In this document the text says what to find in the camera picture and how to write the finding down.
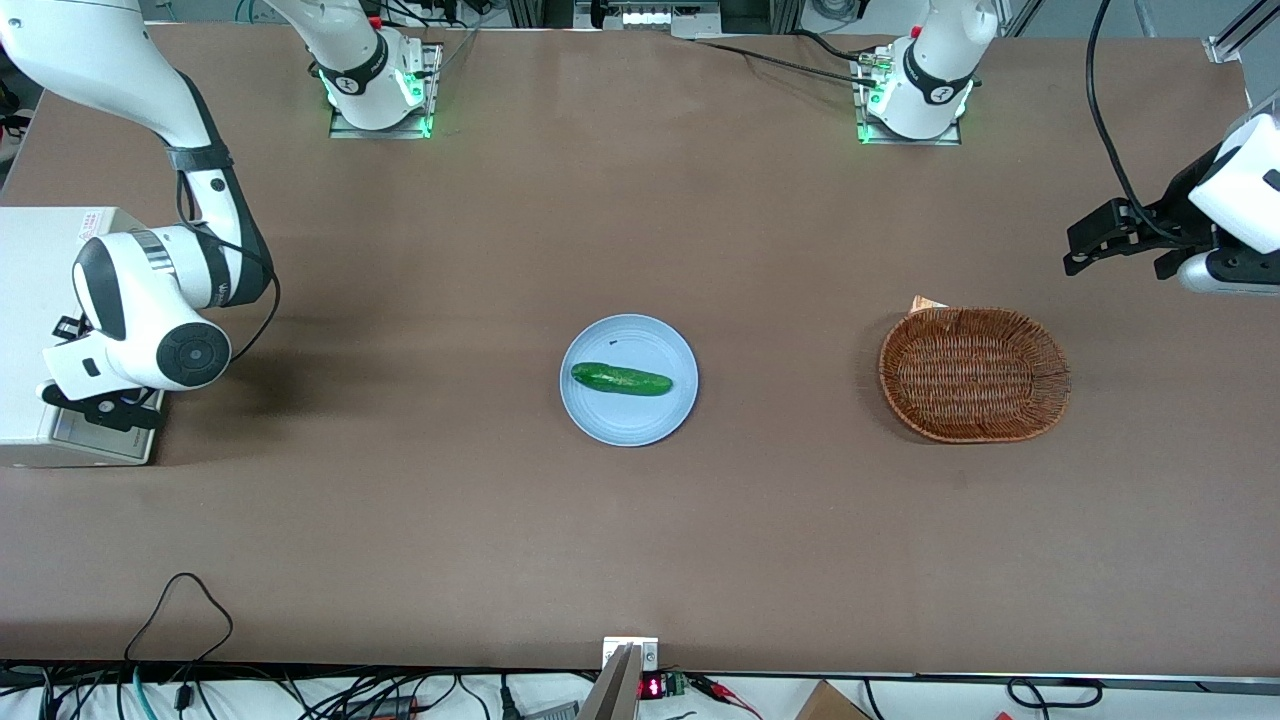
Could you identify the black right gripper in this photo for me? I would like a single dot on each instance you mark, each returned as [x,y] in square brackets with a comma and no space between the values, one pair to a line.
[68,327]

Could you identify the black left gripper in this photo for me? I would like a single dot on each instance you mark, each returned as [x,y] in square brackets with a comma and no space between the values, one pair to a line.
[1176,208]

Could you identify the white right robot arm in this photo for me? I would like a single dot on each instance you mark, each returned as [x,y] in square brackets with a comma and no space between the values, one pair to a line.
[120,60]

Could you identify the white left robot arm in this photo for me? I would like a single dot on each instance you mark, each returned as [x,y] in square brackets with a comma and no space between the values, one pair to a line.
[935,60]

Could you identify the white toaster oven body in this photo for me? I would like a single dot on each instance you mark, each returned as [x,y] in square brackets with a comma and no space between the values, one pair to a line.
[30,260]

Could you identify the brown oval wicker basket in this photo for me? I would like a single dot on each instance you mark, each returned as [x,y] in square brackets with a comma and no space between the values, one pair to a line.
[975,375]

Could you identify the beige paper tag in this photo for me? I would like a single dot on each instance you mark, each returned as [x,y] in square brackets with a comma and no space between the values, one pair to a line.
[925,303]

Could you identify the green cucumber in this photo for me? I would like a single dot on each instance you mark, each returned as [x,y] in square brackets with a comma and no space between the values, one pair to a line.
[620,379]

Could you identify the light blue round plate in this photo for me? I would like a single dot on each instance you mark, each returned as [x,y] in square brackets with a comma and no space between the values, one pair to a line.
[630,415]

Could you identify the brown cardboard box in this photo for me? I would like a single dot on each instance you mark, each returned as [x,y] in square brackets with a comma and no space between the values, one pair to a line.
[830,705]

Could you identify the red black alligator clips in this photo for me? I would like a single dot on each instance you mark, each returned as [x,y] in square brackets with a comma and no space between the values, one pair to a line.
[725,692]

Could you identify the red digit display module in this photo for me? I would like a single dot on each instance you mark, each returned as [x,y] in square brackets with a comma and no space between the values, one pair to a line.
[655,687]

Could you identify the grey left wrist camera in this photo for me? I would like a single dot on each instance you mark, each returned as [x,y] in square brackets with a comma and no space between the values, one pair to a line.
[1230,272]

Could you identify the aluminium frame profile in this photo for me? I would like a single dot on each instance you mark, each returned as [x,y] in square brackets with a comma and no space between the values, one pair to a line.
[1240,30]

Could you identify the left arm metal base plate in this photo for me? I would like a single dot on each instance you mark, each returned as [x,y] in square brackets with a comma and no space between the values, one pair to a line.
[870,135]

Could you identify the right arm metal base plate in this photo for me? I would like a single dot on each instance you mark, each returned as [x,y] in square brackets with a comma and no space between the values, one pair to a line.
[345,128]

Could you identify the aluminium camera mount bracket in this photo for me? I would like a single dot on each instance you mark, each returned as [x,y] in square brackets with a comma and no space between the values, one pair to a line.
[625,660]

